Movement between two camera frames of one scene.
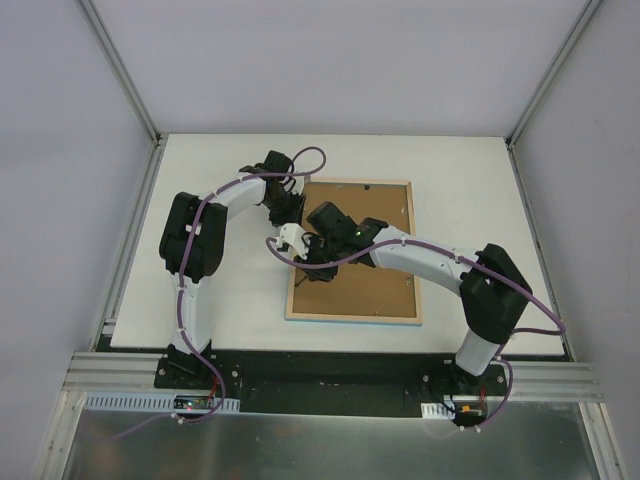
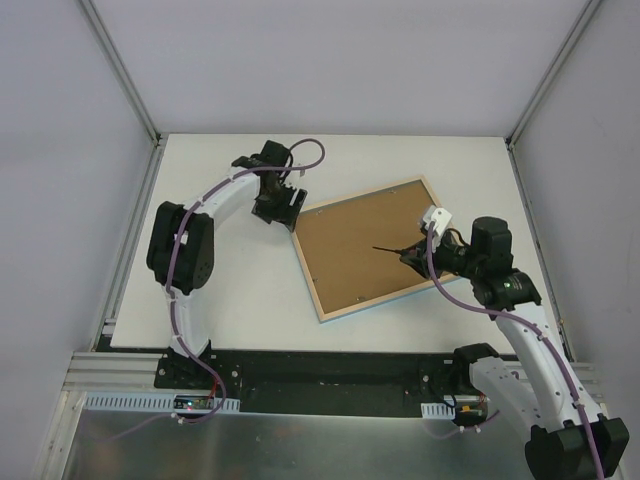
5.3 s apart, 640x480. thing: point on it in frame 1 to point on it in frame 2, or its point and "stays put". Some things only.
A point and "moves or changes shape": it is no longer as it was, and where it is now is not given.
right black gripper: x=316 y=252 to x=417 y=252
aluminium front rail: x=92 y=372 stays put
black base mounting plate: x=333 y=383 stays put
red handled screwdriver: x=305 y=277 moves or changes shape
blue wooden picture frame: x=360 y=319 to x=348 y=249
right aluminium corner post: x=551 y=72 stays put
